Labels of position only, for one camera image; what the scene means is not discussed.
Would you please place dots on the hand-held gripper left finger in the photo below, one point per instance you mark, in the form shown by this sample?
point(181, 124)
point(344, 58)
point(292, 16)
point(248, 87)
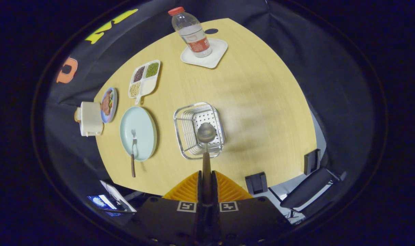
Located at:
point(166, 218)

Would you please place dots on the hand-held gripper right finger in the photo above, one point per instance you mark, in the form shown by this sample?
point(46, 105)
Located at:
point(248, 218)

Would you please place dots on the black table clamp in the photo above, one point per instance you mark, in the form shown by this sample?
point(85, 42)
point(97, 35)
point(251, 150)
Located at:
point(311, 162)
point(256, 183)

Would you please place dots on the open laptop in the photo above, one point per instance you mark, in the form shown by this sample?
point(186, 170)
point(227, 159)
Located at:
point(105, 201)

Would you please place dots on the light green plate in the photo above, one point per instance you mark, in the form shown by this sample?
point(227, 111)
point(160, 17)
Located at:
point(144, 123)

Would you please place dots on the white toaster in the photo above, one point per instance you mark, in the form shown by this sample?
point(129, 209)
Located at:
point(91, 118)

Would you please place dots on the blue plate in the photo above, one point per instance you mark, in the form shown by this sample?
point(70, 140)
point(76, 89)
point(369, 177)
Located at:
point(114, 102)

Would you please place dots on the brown meat slice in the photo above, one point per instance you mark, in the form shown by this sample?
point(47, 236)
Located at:
point(106, 102)

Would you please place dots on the white divided tray with beans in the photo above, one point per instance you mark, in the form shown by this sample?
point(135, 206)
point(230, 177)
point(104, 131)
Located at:
point(147, 87)

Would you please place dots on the toasted bread slice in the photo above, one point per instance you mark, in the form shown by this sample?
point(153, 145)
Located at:
point(77, 115)

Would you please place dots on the white square coaster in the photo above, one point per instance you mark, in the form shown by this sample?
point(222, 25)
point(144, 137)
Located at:
point(211, 62)

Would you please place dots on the clear bottle with red cap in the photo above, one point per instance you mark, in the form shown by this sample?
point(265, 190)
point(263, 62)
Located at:
point(194, 34)

